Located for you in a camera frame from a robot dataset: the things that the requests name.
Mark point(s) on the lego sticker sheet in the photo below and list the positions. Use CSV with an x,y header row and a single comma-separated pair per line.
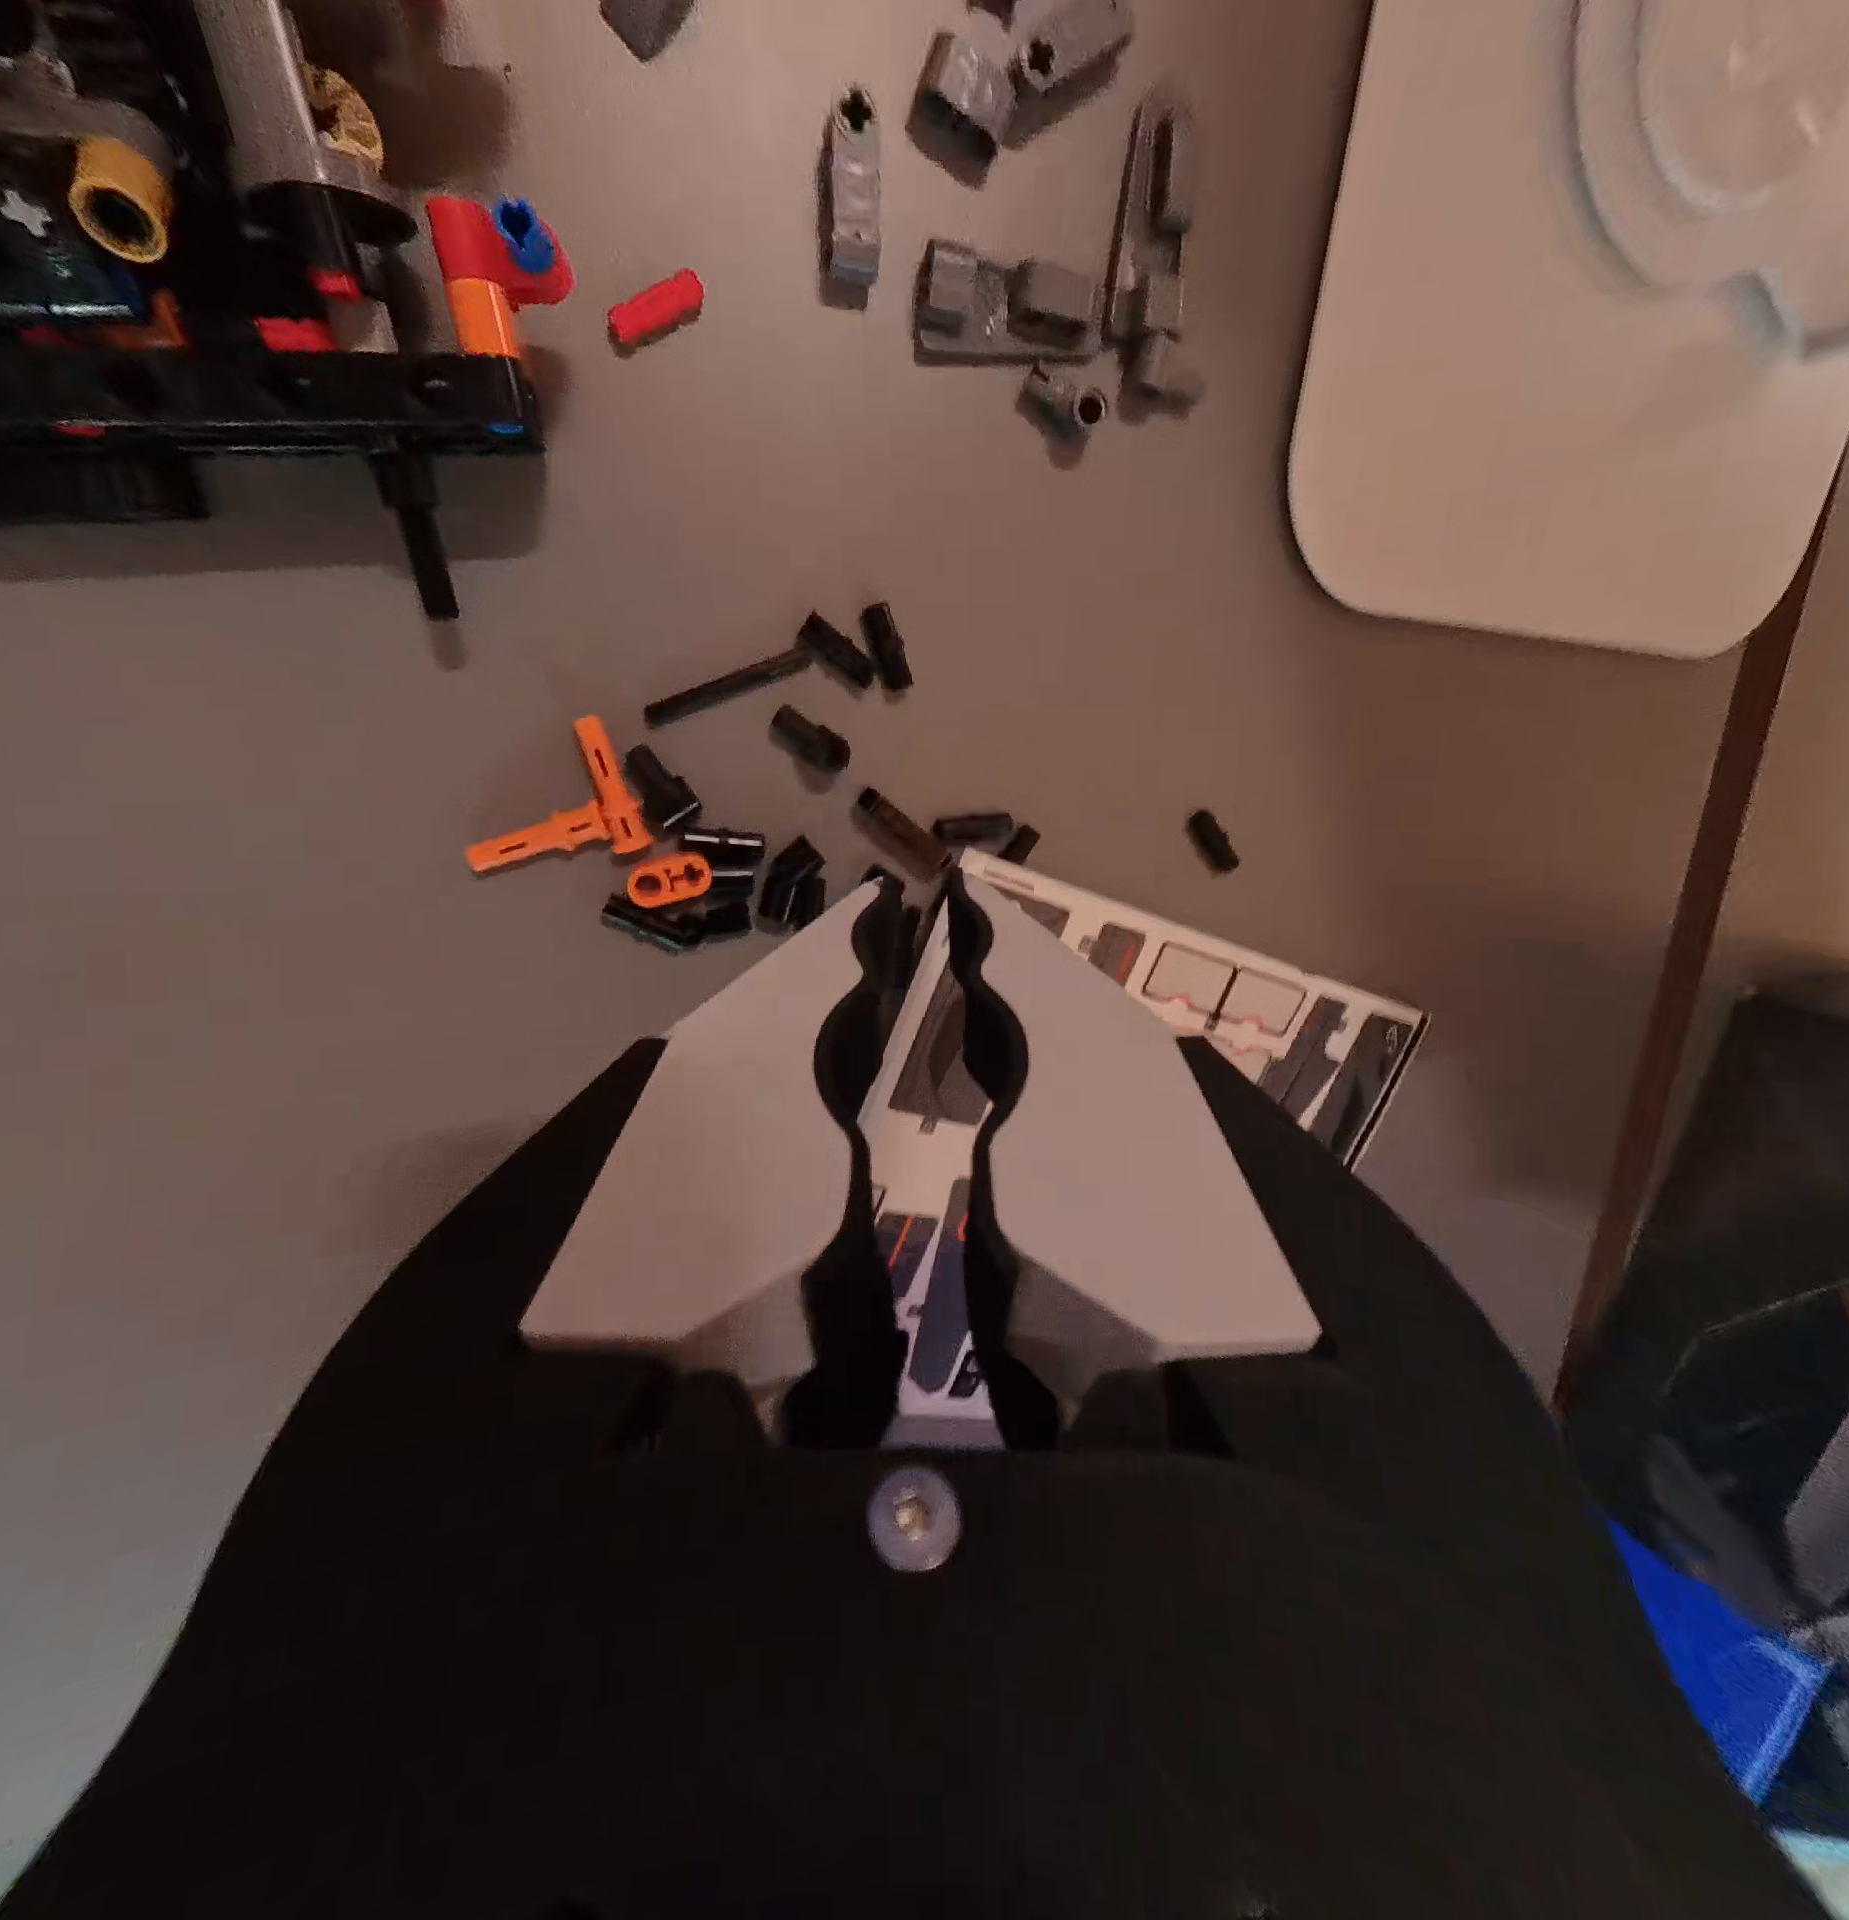
x,y
1239,998

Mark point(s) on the white book stand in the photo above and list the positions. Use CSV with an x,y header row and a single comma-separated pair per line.
x,y
1466,376

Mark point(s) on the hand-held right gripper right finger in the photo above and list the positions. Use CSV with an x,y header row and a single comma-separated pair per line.
x,y
1150,1201

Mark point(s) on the pile of dark curved panels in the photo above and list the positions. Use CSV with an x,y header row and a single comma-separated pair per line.
x,y
999,301

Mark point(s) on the small orange lego liftarm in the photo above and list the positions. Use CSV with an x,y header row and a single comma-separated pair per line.
x,y
672,880

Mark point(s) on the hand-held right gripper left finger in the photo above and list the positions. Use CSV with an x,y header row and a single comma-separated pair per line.
x,y
684,1201

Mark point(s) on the orange lego cross piece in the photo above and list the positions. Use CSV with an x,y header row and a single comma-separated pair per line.
x,y
566,825

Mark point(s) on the short black lego pin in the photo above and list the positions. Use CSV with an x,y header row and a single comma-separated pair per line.
x,y
902,831

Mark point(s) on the red lego pin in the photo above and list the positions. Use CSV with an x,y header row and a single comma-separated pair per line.
x,y
656,308

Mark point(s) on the dark lego set box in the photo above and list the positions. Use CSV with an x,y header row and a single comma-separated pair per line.
x,y
1765,1170

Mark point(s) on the blue plastic bin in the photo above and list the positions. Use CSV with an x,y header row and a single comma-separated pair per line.
x,y
1705,1651

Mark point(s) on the pile of black lego pins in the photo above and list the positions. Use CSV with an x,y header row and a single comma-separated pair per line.
x,y
814,739

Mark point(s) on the black lego axle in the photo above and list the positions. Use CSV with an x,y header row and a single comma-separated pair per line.
x,y
720,690

